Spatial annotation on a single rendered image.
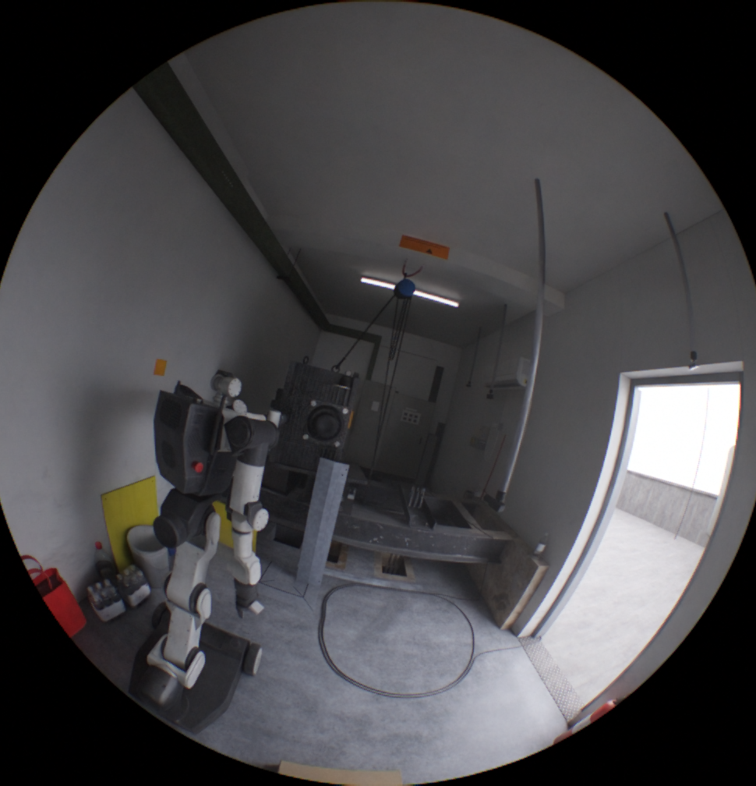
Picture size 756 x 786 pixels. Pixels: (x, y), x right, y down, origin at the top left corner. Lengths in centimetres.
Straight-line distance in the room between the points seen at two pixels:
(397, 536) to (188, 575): 148
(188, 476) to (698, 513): 866
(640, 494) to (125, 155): 1026
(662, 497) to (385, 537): 789
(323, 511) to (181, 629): 115
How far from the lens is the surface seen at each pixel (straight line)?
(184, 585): 116
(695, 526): 837
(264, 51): 164
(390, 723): 167
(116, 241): 149
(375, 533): 204
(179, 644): 134
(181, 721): 142
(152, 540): 206
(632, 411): 199
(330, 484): 169
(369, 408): 482
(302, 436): 182
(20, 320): 134
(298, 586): 214
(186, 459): 83
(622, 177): 173
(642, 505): 908
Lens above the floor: 152
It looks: 1 degrees up
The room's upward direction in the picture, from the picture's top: 14 degrees clockwise
